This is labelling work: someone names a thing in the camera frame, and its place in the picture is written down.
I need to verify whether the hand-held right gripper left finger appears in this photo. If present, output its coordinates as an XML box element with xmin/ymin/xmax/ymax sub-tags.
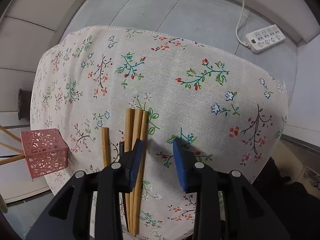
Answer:
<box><xmin>25</xmin><ymin>138</ymin><xmax>143</xmax><ymax>240</ymax></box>

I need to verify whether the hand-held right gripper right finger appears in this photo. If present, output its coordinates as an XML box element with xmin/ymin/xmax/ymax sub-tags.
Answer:
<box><xmin>172</xmin><ymin>137</ymin><xmax>290</xmax><ymax>240</ymax></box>

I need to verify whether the tan wooden chopstick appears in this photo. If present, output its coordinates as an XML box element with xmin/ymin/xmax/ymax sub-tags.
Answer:
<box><xmin>0</xmin><ymin>154</ymin><xmax>26</xmax><ymax>166</ymax></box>
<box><xmin>124</xmin><ymin>108</ymin><xmax>135</xmax><ymax>232</ymax></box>
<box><xmin>126</xmin><ymin>109</ymin><xmax>143</xmax><ymax>234</ymax></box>
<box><xmin>101</xmin><ymin>127</ymin><xmax>110</xmax><ymax>168</ymax></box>
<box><xmin>131</xmin><ymin>110</ymin><xmax>150</xmax><ymax>237</ymax></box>
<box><xmin>0</xmin><ymin>142</ymin><xmax>24</xmax><ymax>154</ymax></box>
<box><xmin>0</xmin><ymin>125</ymin><xmax>22</xmax><ymax>142</ymax></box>

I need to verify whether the pink perforated utensil holder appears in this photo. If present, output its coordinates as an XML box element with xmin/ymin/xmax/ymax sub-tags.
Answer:
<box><xmin>20</xmin><ymin>128</ymin><xmax>70</xmax><ymax>180</ymax></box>

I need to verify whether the floral tablecloth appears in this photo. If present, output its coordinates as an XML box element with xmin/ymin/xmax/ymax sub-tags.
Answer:
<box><xmin>29</xmin><ymin>25</ymin><xmax>288</xmax><ymax>240</ymax></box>

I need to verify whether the person's dark clothing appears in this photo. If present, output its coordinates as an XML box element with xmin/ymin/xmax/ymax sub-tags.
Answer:
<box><xmin>252</xmin><ymin>156</ymin><xmax>320</xmax><ymax>240</ymax></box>

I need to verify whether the brown trash bin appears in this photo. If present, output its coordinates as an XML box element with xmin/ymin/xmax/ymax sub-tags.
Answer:
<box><xmin>18</xmin><ymin>88</ymin><xmax>33</xmax><ymax>120</ymax></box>

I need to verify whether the white power strip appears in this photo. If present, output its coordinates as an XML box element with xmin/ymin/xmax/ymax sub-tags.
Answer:
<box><xmin>245</xmin><ymin>24</ymin><xmax>286</xmax><ymax>54</ymax></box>

